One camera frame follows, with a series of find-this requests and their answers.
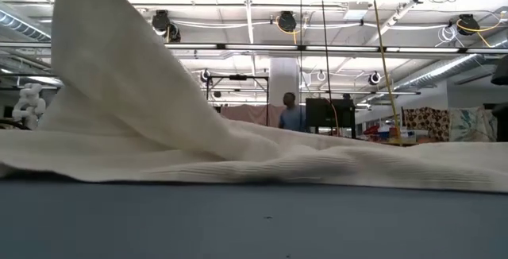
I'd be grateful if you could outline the white towel with beige checks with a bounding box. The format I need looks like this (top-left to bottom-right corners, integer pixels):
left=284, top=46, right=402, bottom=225
left=0, top=0, right=508, bottom=195

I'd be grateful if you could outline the person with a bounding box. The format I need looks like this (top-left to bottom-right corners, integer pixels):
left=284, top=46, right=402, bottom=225
left=277, top=91, right=310, bottom=133

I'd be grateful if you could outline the long ceiling light bar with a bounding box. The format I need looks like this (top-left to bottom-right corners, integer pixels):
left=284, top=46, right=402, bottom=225
left=0, top=42, right=508, bottom=53

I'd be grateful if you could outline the large black monitor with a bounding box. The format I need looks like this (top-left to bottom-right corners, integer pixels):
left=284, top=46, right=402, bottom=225
left=305, top=98, right=356, bottom=139

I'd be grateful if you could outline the cluttered wooden table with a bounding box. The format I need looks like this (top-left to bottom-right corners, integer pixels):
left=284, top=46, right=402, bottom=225
left=363, top=123, right=404, bottom=145

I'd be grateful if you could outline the brown patterned cloth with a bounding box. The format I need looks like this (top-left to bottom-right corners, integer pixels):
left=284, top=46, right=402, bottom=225
left=401, top=106, right=452, bottom=143

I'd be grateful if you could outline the floral patterned cloth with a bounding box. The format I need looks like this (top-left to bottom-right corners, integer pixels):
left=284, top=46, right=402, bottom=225
left=450, top=106, right=498, bottom=143

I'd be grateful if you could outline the dark curved furniture piece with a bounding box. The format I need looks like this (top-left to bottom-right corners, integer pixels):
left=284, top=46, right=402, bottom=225
left=0, top=118, right=31, bottom=131

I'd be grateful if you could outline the black cabinet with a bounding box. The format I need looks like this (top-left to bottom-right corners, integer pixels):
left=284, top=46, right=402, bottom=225
left=491, top=102, right=508, bottom=143

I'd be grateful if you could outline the black overhead frame stand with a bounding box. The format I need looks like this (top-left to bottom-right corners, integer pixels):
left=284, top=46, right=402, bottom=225
left=204, top=74, right=271, bottom=127

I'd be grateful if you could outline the black cable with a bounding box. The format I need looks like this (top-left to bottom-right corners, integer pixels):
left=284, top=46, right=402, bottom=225
left=319, top=0, right=333, bottom=101

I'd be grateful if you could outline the yellow cable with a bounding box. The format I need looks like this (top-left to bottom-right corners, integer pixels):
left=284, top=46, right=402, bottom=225
left=368, top=0, right=404, bottom=147

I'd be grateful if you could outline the silver ventilation duct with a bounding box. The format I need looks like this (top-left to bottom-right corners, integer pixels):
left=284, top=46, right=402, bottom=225
left=0, top=10, right=52, bottom=41

